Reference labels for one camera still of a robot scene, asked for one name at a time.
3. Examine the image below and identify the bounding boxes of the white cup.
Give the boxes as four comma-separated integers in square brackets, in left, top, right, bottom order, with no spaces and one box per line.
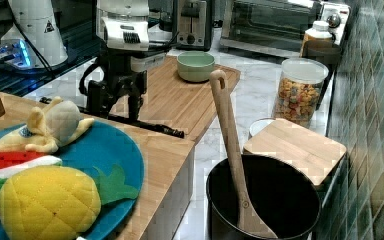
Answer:
[248,118,273,139]

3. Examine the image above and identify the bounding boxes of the wooden spatula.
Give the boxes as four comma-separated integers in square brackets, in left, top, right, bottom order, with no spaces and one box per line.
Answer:
[209,70,277,238]

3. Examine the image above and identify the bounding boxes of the blue round plate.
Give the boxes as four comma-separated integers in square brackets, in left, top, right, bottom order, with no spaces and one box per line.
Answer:
[0,120,145,240]

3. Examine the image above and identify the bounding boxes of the white cap seasoning bottle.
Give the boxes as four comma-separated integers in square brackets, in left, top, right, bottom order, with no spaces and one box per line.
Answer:
[300,20,332,56]

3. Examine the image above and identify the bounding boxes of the silver toaster oven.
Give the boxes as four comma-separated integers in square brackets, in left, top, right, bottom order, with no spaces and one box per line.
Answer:
[220,0,351,58]

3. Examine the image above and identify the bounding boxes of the wooden lid container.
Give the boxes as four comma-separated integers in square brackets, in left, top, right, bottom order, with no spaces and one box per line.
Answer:
[243,118,346,200]

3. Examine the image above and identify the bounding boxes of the wooden cutting board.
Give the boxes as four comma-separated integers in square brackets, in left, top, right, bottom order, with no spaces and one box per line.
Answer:
[109,54,242,145]

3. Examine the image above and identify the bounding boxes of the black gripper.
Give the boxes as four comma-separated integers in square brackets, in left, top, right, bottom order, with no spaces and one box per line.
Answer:
[86,47,167,121]

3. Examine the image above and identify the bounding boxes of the silver black toaster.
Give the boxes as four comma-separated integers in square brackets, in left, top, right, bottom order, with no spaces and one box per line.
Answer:
[173,0,214,51]

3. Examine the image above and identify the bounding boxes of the black utensil pot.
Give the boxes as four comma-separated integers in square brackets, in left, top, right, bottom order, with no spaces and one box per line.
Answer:
[206,155,321,240]

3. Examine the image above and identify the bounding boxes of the wooden top drawer cabinet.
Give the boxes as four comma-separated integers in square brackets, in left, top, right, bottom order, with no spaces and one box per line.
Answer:
[0,92,196,240]

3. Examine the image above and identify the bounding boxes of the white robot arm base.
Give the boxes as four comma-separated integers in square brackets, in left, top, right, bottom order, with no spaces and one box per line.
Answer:
[0,0,68,70]

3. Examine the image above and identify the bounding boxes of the yellow plush snail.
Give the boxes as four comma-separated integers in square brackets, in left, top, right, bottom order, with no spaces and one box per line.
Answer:
[0,97,95,154]

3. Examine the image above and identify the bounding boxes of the green ceramic bowl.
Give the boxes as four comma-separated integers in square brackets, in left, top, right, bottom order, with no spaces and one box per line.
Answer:
[177,51,215,83]

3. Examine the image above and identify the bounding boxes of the clear cereal jar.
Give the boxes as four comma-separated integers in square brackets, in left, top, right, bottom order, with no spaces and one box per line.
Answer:
[272,58,329,128]

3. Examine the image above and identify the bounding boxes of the black cable on base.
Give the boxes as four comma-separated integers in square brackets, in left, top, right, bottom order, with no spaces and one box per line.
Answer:
[10,13,53,73]

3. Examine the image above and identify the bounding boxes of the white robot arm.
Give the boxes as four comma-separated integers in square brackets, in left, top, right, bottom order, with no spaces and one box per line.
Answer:
[79,0,170,121]

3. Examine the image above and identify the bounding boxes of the yellow plush pineapple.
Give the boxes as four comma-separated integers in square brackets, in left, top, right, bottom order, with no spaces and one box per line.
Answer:
[0,165,139,240]

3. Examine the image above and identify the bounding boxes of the black drawer handle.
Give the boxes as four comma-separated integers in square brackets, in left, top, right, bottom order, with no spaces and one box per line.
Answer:
[39,97,185,139]

